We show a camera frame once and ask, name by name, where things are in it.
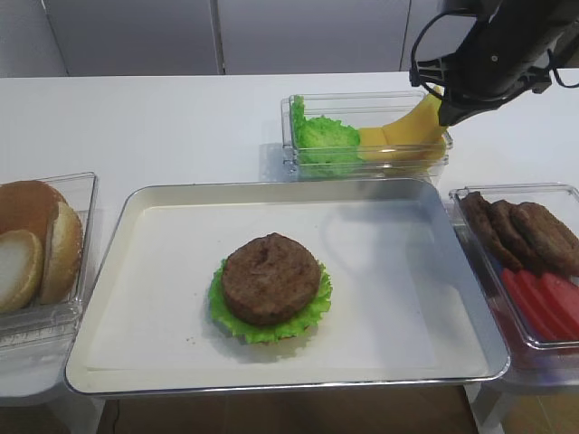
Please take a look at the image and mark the clear plastic bun container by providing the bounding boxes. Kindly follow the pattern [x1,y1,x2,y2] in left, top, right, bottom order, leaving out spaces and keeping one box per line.
[1,172,98,348]

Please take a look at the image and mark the brown meat patty on lettuce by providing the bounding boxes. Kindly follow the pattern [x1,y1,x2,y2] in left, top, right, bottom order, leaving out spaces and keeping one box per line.
[221,232,322,326]

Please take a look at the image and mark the upright bun half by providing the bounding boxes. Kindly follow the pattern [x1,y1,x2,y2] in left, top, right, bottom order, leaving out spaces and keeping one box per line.
[40,202,83,305]

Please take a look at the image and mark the yellow cheese slice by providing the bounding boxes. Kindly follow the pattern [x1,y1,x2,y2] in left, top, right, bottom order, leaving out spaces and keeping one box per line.
[382,93,447,146]

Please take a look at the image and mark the middle brown patty in container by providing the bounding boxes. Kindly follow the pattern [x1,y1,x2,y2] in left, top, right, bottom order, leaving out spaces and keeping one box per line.
[489,200,546,277]

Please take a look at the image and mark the green lettuce pile in container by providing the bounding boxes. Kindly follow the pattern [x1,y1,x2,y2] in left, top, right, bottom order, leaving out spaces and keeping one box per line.
[291,95,362,177]

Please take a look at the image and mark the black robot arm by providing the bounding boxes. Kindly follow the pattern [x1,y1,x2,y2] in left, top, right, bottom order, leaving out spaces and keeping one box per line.
[409,1,578,127]

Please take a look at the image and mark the right brown patty in container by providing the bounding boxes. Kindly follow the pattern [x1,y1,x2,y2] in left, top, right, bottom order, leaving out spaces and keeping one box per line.
[510,202,578,276]

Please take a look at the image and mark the yellow cheese slices in container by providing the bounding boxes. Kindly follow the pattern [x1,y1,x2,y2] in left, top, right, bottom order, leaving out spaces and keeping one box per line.
[358,127,447,163]

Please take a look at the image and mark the brown patty in container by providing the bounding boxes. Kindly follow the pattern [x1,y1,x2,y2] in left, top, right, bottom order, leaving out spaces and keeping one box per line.
[489,200,546,277]
[460,191,523,271]
[510,202,578,276]

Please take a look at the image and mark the green lettuce leaf under patty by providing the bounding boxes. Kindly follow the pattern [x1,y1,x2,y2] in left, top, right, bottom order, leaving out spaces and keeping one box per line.
[208,259,333,344]

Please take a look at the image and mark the orange-brown bun top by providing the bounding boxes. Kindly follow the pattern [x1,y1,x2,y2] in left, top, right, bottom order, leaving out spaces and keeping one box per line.
[0,180,66,244]

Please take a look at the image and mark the middle red tomato slice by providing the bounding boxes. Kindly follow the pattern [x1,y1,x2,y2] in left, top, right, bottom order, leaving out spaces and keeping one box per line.
[517,270,575,341]

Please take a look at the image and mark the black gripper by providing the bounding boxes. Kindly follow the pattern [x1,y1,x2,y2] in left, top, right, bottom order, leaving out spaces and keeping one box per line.
[409,17,553,127]

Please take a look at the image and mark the left brown patty in container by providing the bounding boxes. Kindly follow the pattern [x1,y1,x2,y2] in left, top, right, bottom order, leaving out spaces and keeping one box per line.
[460,191,523,271]

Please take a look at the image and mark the clear plastic patty tomato container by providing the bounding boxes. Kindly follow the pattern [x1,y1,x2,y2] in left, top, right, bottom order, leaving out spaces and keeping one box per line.
[450,184,578,350]

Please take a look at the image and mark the clear plastic lettuce cheese container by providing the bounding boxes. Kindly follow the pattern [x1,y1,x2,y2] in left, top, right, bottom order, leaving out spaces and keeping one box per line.
[281,91,452,181]

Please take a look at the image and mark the silver metal baking tray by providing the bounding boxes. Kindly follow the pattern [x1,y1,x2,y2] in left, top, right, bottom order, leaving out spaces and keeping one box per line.
[65,179,509,395]

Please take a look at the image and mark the bun half white face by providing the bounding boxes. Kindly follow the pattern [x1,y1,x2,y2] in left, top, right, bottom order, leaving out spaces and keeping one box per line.
[1,230,43,314]

